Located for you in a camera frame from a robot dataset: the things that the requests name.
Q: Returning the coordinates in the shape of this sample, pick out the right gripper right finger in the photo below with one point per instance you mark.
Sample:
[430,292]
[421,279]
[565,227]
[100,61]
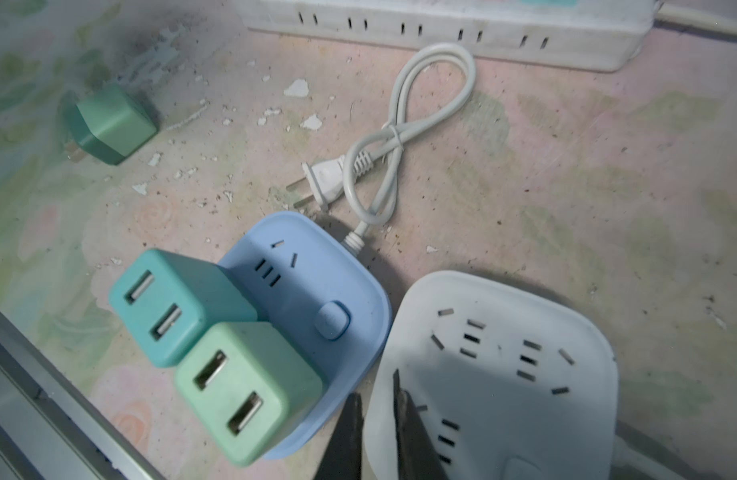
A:
[416,456]

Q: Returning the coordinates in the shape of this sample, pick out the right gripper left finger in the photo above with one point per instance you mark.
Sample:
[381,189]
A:
[342,459]

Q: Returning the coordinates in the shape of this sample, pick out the green plug adapter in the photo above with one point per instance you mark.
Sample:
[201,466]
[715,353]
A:
[248,386]
[110,125]

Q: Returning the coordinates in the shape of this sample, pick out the teal plug adapter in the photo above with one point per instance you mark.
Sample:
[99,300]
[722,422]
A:
[168,301]

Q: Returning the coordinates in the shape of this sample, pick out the white square power socket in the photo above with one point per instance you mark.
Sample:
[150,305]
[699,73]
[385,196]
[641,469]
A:
[509,385]

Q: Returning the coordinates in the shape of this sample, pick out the blue square power socket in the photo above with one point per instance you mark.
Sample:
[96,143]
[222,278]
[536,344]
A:
[322,299]

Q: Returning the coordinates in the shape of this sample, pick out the white long power strip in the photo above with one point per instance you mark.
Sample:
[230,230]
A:
[595,35]

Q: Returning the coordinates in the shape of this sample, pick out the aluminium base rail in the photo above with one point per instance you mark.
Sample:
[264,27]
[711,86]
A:
[48,429]

